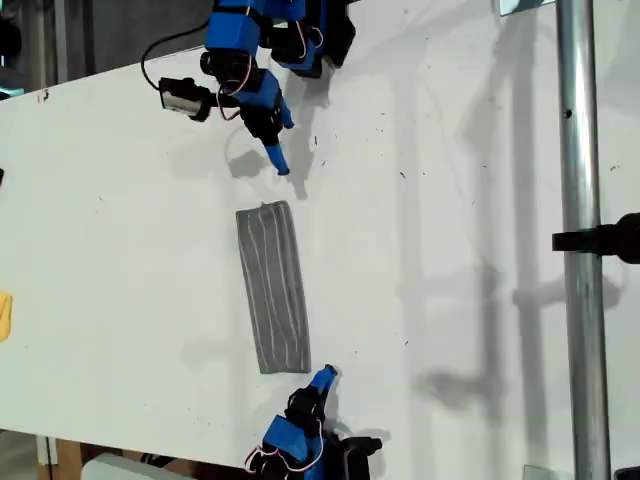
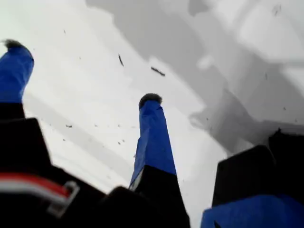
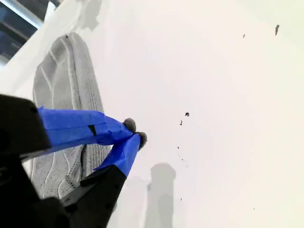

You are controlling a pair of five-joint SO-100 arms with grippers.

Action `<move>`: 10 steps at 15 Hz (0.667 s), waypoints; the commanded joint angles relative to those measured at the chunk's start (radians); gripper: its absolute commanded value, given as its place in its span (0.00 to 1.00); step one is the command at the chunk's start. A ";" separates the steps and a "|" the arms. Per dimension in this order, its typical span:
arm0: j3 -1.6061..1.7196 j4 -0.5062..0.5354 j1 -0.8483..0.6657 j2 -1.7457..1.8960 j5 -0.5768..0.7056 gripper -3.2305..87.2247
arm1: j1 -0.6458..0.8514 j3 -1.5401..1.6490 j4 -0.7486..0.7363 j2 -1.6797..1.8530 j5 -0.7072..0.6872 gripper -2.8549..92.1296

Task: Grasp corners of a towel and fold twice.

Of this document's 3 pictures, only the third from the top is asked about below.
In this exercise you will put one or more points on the grey white-striped towel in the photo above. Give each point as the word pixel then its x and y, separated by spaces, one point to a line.
pixel 61 83

